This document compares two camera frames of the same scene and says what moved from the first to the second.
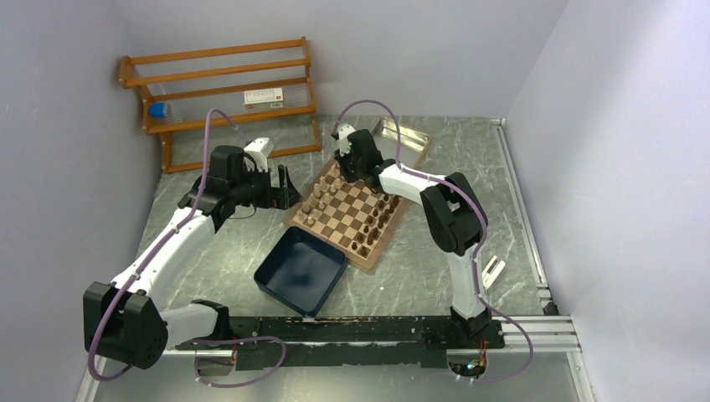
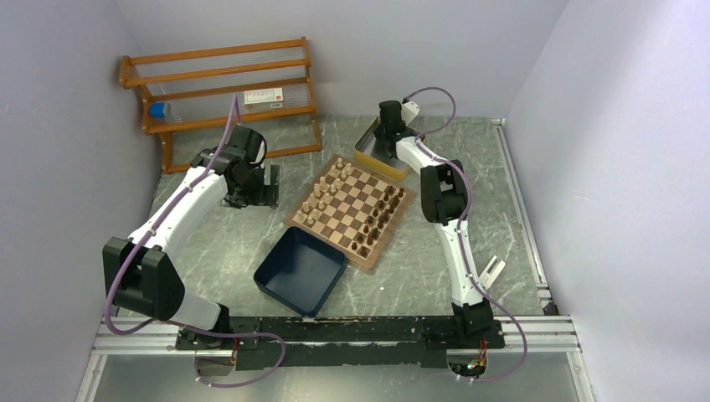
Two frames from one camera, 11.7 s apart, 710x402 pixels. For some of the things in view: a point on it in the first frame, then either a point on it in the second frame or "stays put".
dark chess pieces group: [385, 208] stays put
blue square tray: [300, 270] stays put
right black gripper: [341, 161] → [378, 131]
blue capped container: [156, 110] stays put
